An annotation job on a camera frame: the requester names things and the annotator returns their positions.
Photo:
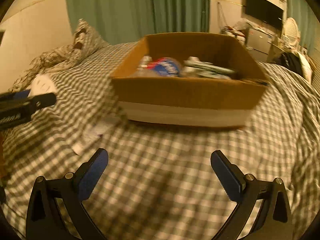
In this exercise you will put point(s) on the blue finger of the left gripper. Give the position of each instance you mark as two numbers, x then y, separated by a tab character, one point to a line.
19	98

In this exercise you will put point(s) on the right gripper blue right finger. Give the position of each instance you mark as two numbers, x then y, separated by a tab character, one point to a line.
273	221

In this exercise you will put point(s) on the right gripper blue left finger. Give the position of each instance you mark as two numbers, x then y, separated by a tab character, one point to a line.
44	219

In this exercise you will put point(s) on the white hand figurine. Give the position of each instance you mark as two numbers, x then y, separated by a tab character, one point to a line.
42	84

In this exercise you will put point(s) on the white cream tube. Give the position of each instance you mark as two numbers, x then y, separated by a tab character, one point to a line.
93	133

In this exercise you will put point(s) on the red white tissue pack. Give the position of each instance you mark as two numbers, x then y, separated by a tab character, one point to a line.
163	67

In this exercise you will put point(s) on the floral patterned blanket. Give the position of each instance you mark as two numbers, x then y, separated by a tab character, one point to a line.
53	61

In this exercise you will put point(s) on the checkered pillow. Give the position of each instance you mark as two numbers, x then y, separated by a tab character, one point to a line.
86	41

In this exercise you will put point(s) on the grey white checkered duvet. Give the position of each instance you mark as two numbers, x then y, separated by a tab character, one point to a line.
159	183

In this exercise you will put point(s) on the green curtain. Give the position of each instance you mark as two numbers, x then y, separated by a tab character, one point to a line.
121	21
306	20

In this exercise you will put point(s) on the brown cardboard box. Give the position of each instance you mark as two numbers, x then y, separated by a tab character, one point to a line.
190	101

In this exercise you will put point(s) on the chair with black clothes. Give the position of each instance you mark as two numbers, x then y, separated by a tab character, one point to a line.
295	62

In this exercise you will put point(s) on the grey mini fridge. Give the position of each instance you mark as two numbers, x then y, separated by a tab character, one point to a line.
258	44

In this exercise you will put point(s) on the white oval vanity mirror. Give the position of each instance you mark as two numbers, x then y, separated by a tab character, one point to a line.
291	31

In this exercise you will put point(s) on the green right curtain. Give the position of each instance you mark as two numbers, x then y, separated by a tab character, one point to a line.
306	20

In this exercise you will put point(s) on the black wall television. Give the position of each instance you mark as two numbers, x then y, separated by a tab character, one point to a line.
266	12

